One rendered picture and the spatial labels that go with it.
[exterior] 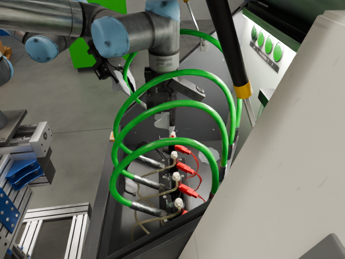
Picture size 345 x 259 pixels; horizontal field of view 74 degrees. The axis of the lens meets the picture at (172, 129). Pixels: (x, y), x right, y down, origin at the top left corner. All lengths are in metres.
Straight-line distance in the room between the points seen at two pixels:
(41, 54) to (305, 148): 0.72
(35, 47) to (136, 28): 0.38
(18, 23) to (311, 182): 0.53
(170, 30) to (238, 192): 0.37
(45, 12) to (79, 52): 3.50
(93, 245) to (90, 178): 1.49
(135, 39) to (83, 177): 1.84
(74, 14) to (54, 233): 1.39
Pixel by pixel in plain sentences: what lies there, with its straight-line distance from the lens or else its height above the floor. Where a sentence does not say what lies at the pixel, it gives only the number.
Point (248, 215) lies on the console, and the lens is 0.27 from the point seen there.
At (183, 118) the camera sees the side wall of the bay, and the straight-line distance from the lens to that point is 1.07.
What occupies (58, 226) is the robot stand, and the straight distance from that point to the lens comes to 1.73.
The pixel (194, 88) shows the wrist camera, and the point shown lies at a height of 1.29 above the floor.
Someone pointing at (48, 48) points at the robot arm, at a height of 1.37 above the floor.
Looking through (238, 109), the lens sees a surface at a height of 1.22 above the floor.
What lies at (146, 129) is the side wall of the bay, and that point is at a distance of 1.10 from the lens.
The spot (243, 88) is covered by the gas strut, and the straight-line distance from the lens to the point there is 0.27.
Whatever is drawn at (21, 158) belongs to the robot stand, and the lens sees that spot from 1.14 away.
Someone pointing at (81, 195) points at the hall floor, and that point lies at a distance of 2.10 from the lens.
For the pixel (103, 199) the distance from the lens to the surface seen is 0.81.
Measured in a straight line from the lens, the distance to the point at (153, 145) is 0.42.
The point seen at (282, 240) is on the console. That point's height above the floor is 1.40.
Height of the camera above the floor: 1.59
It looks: 38 degrees down
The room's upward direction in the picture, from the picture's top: straight up
